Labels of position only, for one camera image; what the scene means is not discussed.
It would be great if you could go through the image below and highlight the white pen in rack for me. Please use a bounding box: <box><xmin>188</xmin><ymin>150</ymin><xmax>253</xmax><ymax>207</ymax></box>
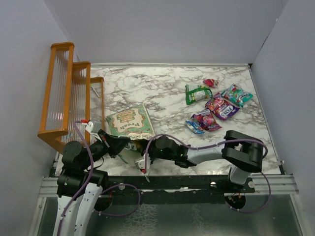
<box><xmin>90</xmin><ymin>85</ymin><xmax>101</xmax><ymax>98</ymax></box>

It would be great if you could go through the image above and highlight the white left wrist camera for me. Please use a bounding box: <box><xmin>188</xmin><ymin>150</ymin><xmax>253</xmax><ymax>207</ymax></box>
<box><xmin>85</xmin><ymin>119</ymin><xmax>102</xmax><ymax>135</ymax></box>

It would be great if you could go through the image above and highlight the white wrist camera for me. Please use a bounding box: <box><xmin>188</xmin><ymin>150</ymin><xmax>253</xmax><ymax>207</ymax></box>
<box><xmin>134</xmin><ymin>157</ymin><xmax>151</xmax><ymax>174</ymax></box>
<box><xmin>85</xmin><ymin>119</ymin><xmax>102</xmax><ymax>135</ymax></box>

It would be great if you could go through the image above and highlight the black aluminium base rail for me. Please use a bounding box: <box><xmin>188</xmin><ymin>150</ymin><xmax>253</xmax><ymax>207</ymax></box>
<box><xmin>40</xmin><ymin>174</ymin><xmax>296</xmax><ymax>205</ymax></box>

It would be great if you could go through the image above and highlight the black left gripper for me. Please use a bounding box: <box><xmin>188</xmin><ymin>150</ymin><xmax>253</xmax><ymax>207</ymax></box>
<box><xmin>81</xmin><ymin>128</ymin><xmax>131</xmax><ymax>169</ymax></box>

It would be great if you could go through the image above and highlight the small red snack packet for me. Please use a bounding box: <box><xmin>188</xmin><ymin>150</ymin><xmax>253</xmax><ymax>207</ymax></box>
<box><xmin>203</xmin><ymin>79</ymin><xmax>219</xmax><ymax>88</ymax></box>

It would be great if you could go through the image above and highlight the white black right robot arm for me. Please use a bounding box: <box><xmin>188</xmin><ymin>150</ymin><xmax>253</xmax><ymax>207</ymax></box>
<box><xmin>142</xmin><ymin>130</ymin><xmax>268</xmax><ymax>192</ymax></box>

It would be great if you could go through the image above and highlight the green Fox's mint candy bag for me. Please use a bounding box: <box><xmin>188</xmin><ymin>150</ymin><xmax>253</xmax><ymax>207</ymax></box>
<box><xmin>221</xmin><ymin>84</ymin><xmax>253</xmax><ymax>107</ymax></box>

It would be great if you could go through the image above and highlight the blue Oreo snack pack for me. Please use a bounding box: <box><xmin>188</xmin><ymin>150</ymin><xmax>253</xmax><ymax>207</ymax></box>
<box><xmin>186</xmin><ymin>120</ymin><xmax>204</xmax><ymax>134</ymax></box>

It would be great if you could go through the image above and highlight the purple red fruit candy bag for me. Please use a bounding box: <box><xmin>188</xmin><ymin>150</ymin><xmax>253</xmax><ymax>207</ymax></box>
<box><xmin>191</xmin><ymin>109</ymin><xmax>221</xmax><ymax>132</ymax></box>

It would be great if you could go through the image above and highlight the yellow green Fox's candy bag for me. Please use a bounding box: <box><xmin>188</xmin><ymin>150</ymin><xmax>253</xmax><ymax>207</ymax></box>
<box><xmin>130</xmin><ymin>140</ymin><xmax>148</xmax><ymax>152</ymax></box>

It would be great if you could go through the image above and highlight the purple Fox's candy bag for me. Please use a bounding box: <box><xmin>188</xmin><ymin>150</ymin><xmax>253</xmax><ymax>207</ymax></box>
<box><xmin>205</xmin><ymin>92</ymin><xmax>240</xmax><ymax>120</ymax></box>

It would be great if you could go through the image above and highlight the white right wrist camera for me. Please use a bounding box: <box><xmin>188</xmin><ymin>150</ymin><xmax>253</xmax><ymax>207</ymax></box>
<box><xmin>134</xmin><ymin>157</ymin><xmax>151</xmax><ymax>174</ymax></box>

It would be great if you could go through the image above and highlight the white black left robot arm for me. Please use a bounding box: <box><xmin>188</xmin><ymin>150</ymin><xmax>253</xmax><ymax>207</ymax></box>
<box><xmin>53</xmin><ymin>130</ymin><xmax>130</xmax><ymax>236</ymax></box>

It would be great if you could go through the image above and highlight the green paper gift bag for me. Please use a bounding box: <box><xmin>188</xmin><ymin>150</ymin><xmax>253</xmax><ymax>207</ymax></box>
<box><xmin>105</xmin><ymin>103</ymin><xmax>156</xmax><ymax>182</ymax></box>

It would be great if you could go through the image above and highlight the orange wooden tiered rack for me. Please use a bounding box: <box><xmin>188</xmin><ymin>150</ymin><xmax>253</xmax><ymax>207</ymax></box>
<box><xmin>37</xmin><ymin>42</ymin><xmax>104</xmax><ymax>152</ymax></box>

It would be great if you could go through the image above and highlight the green snack pouch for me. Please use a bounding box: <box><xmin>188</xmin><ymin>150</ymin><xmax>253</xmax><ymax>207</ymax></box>
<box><xmin>185</xmin><ymin>85</ymin><xmax>213</xmax><ymax>105</ymax></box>

